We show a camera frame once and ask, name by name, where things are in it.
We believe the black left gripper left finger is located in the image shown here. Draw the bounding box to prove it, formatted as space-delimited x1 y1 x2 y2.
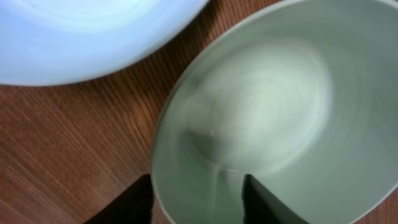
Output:
85 174 154 224

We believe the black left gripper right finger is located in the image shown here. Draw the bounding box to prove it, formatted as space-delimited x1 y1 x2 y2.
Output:
242 174 308 224

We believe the light green bowl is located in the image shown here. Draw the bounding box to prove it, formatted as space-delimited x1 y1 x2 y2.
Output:
151 0 397 223

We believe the light blue bowl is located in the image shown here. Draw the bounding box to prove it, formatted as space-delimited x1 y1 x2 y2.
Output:
1 0 207 86

